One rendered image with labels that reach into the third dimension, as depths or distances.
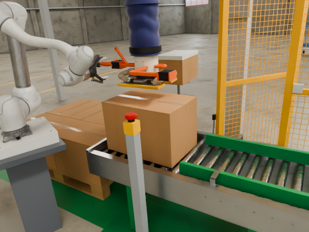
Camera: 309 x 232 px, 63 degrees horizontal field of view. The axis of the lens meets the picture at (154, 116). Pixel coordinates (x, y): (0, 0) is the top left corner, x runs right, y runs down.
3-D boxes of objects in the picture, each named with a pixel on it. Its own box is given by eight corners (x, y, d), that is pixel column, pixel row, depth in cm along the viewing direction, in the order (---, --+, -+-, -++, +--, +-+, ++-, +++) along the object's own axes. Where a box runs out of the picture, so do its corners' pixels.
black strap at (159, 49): (167, 49, 181) (167, 43, 180) (150, 54, 163) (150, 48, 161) (140, 49, 192) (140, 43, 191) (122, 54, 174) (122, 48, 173)
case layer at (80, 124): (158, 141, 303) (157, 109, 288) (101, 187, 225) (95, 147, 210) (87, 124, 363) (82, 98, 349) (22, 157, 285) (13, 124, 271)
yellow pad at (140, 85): (165, 86, 174) (164, 79, 172) (158, 89, 166) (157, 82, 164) (125, 83, 191) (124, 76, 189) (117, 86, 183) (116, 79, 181)
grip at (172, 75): (176, 78, 148) (176, 69, 146) (169, 81, 141) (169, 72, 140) (163, 77, 152) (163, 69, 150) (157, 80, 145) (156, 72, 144)
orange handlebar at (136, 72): (182, 68, 171) (182, 63, 170) (160, 78, 147) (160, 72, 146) (83, 64, 217) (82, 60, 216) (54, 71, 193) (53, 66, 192)
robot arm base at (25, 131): (3, 145, 161) (0, 137, 159) (1, 134, 179) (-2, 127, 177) (33, 136, 170) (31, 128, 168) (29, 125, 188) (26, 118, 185)
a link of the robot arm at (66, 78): (81, 86, 166) (89, 73, 158) (62, 92, 153) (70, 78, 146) (71, 73, 167) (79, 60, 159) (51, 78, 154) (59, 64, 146)
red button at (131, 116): (140, 119, 138) (139, 113, 137) (132, 124, 133) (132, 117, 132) (129, 118, 142) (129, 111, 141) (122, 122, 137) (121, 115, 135)
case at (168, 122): (197, 144, 204) (197, 96, 189) (171, 168, 173) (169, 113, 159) (137, 130, 236) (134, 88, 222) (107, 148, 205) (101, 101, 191)
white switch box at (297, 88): (302, 92, 170) (303, 83, 168) (302, 93, 168) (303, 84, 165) (292, 91, 173) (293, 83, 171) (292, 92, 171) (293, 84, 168)
